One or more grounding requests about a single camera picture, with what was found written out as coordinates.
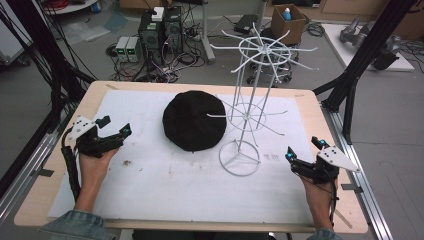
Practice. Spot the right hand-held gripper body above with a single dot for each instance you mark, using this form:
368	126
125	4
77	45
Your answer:
320	171

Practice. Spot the person's right hand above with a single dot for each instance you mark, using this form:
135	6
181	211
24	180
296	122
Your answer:
321	196

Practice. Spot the aluminium rail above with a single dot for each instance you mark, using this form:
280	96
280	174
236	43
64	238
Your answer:
363	186
23	173

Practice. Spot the black metal frame strut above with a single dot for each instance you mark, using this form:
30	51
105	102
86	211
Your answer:
43	50
366	53

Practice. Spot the white box device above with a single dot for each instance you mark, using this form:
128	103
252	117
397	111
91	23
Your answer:
158	14

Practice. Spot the flat black device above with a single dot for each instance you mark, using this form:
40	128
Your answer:
246	23

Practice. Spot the person's left hand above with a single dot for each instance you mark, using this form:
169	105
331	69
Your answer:
93	171

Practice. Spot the black computer tower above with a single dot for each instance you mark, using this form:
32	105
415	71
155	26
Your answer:
150	38
173	31

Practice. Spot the grey power supply unit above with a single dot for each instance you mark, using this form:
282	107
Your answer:
121	50
134	50

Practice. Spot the white floor board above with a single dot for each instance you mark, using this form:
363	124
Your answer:
336	43

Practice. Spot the black beret hat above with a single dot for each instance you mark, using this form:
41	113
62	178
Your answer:
190	123

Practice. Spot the white foam mat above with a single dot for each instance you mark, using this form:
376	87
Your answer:
160	186

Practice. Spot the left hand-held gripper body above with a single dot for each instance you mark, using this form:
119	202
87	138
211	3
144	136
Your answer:
95	145

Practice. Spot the blue denim right sleeve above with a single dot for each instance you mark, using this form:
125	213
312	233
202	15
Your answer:
325	235

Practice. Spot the white round table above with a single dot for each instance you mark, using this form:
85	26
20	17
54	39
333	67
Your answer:
71	6

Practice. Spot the grey tape piece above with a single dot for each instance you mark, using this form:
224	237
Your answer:
45	172
351	188

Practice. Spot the wheeled stool base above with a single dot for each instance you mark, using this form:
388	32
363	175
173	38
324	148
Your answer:
283	75

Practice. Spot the cardboard box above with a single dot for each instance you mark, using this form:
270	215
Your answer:
288	31

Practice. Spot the grey metal table leg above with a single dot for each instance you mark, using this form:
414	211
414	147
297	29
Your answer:
206	36

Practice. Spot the blue bottle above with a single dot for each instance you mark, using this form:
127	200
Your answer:
287	15

